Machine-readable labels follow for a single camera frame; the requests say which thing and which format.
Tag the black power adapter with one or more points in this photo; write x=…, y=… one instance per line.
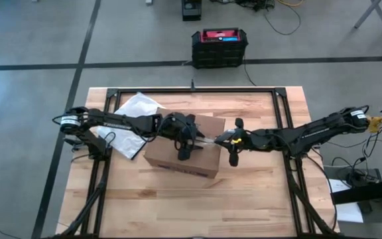
x=358, y=179

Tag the black cart crossbar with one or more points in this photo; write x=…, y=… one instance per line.
x=370, y=192

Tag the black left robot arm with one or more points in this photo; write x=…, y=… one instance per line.
x=111, y=119

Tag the white paper sheet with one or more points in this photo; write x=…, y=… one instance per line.
x=347, y=212

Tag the small black floor device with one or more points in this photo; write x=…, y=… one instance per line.
x=191, y=11

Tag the black aluminium table frame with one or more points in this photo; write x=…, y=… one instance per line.
x=230, y=90

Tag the red and black toolbox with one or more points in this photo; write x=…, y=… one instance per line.
x=217, y=53

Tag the grey equipment cart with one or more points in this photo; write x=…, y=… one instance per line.
x=376, y=219

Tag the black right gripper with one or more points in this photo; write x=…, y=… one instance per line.
x=247, y=141

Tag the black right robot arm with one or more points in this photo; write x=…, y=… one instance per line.
x=310, y=134

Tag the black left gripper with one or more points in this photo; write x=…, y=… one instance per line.
x=177, y=129

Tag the brown cardboard shipping box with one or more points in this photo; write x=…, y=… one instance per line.
x=164, y=156

